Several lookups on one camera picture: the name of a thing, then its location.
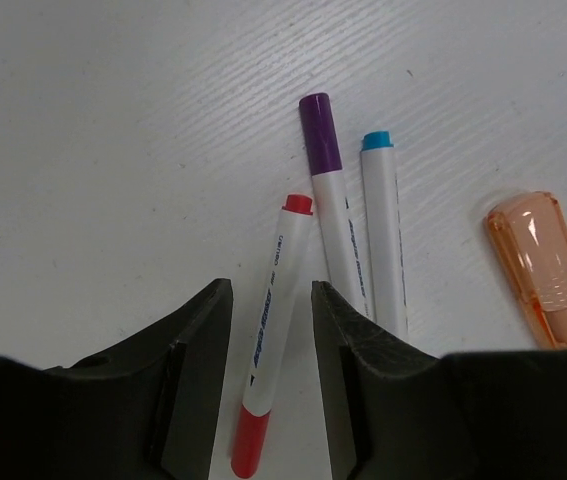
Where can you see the blue capped white marker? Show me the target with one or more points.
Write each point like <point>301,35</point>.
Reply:
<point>379,176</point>

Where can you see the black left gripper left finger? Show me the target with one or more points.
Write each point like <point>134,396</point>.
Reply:
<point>144,408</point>

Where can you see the red capped white marker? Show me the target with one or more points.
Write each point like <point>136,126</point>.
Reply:
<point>273,322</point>

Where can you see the purple capped white marker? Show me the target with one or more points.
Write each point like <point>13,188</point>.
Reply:
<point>329,188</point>

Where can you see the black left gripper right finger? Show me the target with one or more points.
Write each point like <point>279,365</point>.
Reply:
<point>394,412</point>

